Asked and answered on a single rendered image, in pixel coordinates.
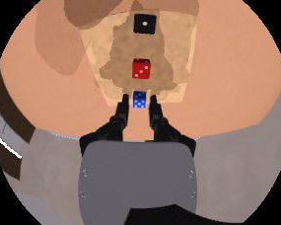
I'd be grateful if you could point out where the blue die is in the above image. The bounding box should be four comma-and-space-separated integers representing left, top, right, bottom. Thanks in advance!
132, 91, 146, 109

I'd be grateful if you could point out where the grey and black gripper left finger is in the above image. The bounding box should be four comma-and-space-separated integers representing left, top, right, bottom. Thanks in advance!
79, 94, 129, 157

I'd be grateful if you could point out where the red die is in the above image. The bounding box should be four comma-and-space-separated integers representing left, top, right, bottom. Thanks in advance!
132, 58, 151, 79

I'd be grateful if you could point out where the black die with white pips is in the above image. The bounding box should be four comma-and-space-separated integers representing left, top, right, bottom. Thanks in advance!
133, 14, 157, 35

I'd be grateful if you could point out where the tan mat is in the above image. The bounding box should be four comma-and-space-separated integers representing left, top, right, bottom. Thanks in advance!
79, 10, 197, 107

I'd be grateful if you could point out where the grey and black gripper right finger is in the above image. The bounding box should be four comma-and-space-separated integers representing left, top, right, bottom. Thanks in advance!
149, 95, 196, 157

